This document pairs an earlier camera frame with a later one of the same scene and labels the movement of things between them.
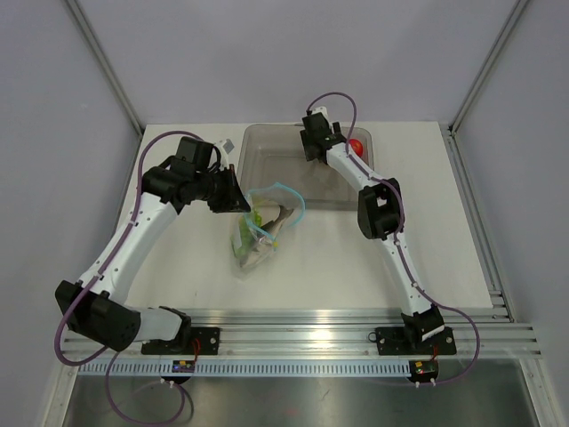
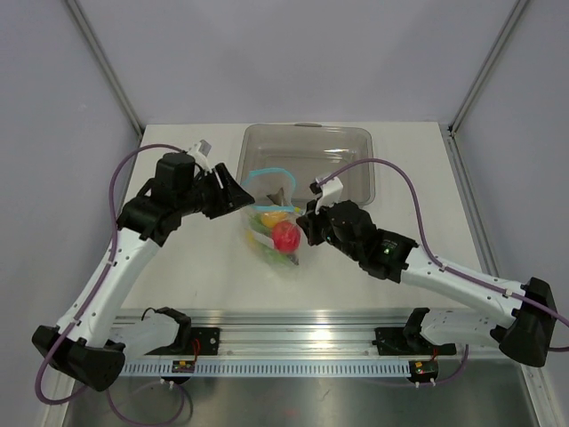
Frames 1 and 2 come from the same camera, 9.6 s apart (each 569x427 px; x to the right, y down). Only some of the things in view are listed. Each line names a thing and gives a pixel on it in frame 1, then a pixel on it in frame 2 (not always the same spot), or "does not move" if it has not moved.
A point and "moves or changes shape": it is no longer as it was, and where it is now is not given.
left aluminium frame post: (100, 56) does not move
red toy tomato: (356, 146) to (285, 237)
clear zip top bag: (274, 207) moves or changes shape
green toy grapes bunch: (244, 239) to (256, 223)
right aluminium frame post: (487, 65) does not move
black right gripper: (306, 141) to (310, 222)
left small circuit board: (183, 366) does not move
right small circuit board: (423, 371) does not move
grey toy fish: (265, 236) to (277, 197)
